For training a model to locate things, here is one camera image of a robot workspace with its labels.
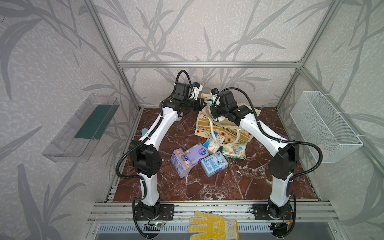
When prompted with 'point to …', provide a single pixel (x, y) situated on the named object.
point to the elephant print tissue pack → (235, 151)
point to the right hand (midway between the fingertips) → (212, 106)
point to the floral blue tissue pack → (214, 142)
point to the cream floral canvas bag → (231, 133)
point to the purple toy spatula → (283, 136)
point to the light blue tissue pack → (214, 164)
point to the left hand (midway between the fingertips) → (206, 104)
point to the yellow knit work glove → (217, 227)
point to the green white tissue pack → (219, 119)
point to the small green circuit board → (156, 224)
